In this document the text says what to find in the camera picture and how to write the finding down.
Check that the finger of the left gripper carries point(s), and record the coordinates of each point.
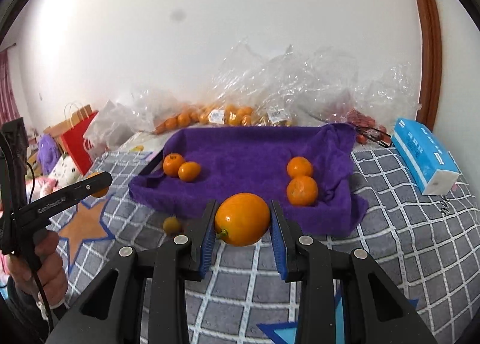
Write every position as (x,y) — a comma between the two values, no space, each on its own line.
(37,215)

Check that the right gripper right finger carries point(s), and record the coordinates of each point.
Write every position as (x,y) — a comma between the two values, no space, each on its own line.
(341,292)

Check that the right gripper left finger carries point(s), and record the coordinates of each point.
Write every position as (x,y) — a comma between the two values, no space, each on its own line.
(110,308)

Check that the small yellow-green fruit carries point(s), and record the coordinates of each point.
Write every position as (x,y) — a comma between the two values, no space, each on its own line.
(172,226)

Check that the smooth orange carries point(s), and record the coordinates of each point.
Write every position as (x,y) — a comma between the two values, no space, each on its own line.
(302,191)
(242,219)

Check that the oval orange kumquat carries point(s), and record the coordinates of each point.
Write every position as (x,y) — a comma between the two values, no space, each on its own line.
(189,171)

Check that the bumpy orange tangerine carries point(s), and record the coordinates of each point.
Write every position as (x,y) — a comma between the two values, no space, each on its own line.
(298,167)

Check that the orange tangerine with stem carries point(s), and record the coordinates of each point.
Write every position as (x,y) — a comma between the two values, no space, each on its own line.
(172,164)

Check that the clear bag red fruits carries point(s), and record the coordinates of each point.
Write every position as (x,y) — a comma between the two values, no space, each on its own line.
(336,94)

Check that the person's left hand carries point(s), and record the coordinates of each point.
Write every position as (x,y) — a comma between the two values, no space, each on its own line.
(51,273)

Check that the pink plush toy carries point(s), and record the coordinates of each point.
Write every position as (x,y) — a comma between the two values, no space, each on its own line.
(39,188)

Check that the white spotted pillow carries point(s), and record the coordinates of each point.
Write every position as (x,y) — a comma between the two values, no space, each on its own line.
(65,172)

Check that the red paper shopping bag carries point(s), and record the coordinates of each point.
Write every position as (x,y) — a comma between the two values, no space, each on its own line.
(69,134)

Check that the white plastic bag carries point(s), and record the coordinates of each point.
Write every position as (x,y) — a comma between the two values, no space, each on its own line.
(112,126)

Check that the purple towel covered tray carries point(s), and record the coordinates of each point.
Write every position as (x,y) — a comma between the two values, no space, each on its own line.
(254,160)

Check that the fruit printed carton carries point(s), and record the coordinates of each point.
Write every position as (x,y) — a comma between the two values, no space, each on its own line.
(145,142)

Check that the blue tissue pack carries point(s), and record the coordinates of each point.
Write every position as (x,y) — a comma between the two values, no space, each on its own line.
(430,163)

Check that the clear bag of oranges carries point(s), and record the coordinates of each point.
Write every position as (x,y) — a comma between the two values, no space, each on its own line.
(158,111)

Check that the clear bag of kumquats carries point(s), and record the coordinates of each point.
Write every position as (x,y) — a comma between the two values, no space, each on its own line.
(249,89)

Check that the brown wooden door frame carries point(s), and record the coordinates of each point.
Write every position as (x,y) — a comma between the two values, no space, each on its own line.
(431,62)

